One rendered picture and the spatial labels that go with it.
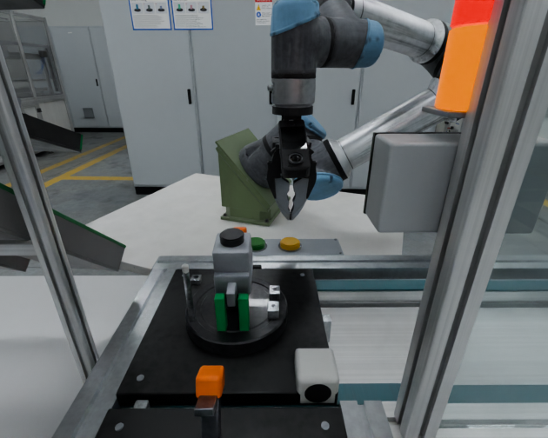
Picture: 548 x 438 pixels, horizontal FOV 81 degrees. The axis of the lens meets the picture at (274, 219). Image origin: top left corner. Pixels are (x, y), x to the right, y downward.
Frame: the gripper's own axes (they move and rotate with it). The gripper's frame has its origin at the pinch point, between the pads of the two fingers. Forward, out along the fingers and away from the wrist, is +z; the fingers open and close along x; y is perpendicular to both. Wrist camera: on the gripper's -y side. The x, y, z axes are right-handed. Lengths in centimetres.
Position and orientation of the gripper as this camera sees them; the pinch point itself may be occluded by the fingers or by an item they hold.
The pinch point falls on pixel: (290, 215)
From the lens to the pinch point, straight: 62.4
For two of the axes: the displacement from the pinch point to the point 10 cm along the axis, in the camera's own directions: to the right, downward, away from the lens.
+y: -0.1, -4.2, 9.1
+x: -10.0, 0.0, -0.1
